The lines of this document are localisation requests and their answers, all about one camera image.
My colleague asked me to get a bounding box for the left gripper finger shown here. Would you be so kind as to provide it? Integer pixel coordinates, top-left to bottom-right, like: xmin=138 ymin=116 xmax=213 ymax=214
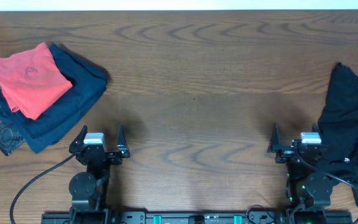
xmin=117 ymin=124 xmax=127 ymax=152
xmin=71 ymin=125 xmax=88 ymax=147

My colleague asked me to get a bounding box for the black t-shirt with white logo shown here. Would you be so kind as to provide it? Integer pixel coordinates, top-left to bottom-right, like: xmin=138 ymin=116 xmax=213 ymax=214
xmin=316 ymin=63 xmax=358 ymax=206

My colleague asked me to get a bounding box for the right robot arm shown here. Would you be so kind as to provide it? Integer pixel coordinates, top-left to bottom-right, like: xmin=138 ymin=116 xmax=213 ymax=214
xmin=267 ymin=124 xmax=333 ymax=223

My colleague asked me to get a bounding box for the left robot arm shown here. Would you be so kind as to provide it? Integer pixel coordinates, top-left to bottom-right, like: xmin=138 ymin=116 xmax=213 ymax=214
xmin=69 ymin=124 xmax=131 ymax=224

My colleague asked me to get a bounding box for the folded navy blue t-shirt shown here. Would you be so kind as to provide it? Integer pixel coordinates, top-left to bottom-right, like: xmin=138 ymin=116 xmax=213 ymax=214
xmin=0 ymin=44 xmax=108 ymax=153

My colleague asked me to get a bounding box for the folded black patterned t-shirt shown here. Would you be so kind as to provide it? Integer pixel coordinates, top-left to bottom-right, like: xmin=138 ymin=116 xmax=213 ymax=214
xmin=0 ymin=106 xmax=25 ymax=156

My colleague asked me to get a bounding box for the folded red t-shirt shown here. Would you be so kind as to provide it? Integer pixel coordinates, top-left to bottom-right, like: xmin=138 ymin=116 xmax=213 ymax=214
xmin=0 ymin=42 xmax=72 ymax=120

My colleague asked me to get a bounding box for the black mounting rail base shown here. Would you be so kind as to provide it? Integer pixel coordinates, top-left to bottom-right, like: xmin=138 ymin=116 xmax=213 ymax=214
xmin=41 ymin=211 xmax=353 ymax=224

